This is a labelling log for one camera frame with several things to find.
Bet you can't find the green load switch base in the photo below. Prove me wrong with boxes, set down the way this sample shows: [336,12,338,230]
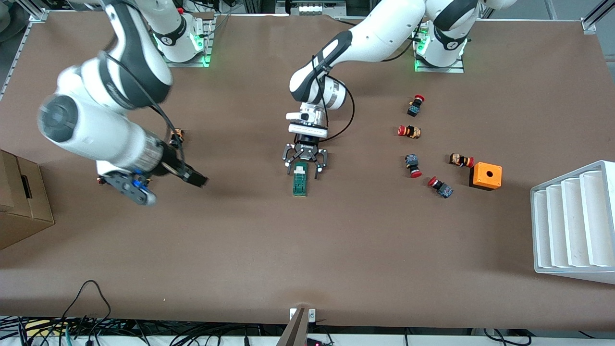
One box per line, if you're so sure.
[293,162,308,197]

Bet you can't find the brown cardboard box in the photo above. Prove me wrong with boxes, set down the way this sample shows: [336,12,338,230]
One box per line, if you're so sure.
[0,150,55,250]

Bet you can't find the white stepped storage rack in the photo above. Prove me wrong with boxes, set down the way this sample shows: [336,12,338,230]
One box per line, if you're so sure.
[530,160,615,285]

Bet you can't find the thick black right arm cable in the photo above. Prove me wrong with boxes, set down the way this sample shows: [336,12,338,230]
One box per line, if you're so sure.
[103,50,188,166]

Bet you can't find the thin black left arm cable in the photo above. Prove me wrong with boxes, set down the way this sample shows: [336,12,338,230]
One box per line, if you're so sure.
[312,54,355,143]

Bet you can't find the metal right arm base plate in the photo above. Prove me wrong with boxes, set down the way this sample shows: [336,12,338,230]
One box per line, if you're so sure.
[166,12,215,68]

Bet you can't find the black floor cable tangle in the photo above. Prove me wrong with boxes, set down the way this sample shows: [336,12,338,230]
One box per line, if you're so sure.
[0,280,289,346]

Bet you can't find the aluminium camera post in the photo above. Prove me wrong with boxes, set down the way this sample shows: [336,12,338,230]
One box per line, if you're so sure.
[276,308,317,346]

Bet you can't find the orange button enclosure box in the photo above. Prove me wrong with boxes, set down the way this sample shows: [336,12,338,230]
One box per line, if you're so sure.
[469,162,503,191]

